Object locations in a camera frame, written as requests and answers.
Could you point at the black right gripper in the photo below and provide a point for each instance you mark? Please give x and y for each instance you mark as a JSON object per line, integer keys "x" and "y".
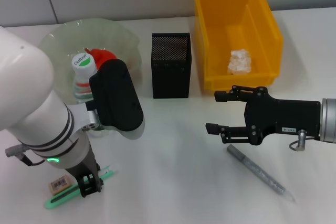
{"x": 283, "y": 116}

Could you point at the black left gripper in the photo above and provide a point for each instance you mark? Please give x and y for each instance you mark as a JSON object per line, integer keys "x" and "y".
{"x": 84, "y": 163}

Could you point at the beige eraser with barcode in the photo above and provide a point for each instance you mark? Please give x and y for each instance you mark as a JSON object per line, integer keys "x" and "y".
{"x": 60, "y": 186}

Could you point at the mint green utility knife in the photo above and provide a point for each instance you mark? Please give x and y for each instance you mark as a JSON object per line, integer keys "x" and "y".
{"x": 60, "y": 200}

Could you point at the white paper ball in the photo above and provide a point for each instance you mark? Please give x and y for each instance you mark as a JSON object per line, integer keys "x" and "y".
{"x": 239, "y": 62}

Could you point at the clear green-label water bottle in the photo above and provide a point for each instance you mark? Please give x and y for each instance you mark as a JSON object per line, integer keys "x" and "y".
{"x": 84, "y": 62}

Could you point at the red-orange toy orange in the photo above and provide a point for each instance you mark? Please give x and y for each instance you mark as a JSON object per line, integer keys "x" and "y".
{"x": 103, "y": 54}

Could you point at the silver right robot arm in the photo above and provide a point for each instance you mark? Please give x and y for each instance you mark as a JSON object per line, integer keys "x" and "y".
{"x": 328, "y": 120}

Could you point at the black mesh pen holder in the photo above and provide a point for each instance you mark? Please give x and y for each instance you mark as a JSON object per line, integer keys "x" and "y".
{"x": 170, "y": 77}

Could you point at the silver grey pen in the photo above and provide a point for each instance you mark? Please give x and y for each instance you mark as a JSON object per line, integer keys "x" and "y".
{"x": 257, "y": 171}

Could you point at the green wavy glass fruit plate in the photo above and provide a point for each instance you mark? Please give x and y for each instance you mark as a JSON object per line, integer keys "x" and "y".
{"x": 65, "y": 37}

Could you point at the yellow plastic bin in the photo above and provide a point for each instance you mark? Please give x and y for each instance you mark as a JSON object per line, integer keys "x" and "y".
{"x": 236, "y": 19}

